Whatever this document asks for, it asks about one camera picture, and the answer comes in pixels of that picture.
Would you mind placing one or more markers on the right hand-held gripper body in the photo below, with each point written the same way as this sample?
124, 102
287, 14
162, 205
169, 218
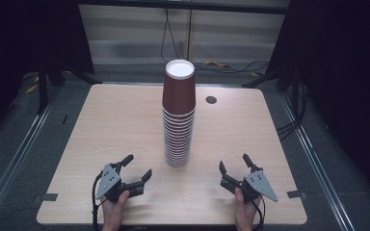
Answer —
258, 184

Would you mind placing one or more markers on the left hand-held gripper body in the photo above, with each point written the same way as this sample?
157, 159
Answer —
108, 181

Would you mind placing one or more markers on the stack of brown paper cups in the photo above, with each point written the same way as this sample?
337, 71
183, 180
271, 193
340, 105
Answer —
177, 141

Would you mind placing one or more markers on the person's right hand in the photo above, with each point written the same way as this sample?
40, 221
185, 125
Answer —
245, 213

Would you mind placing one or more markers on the person's left hand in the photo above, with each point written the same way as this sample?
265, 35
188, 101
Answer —
113, 215

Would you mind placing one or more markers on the grey tape piece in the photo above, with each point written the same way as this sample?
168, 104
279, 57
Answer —
297, 194
46, 197

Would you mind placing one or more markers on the dark flat bar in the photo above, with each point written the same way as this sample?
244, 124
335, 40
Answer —
179, 228

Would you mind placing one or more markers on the dark round table grommet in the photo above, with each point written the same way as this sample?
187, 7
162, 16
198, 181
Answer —
211, 99

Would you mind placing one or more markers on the black metal stand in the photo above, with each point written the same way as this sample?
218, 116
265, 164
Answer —
269, 77
42, 89

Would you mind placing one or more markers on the yellow floor tape strip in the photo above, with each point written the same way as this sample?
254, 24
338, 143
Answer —
217, 64
31, 88
255, 74

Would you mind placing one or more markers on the black curtain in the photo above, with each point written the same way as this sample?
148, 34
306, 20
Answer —
19, 38
350, 64

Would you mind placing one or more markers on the dark overhead beam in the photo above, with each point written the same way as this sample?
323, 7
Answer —
186, 5

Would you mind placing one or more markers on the metal floor rail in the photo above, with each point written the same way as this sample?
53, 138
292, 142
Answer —
314, 160
16, 157

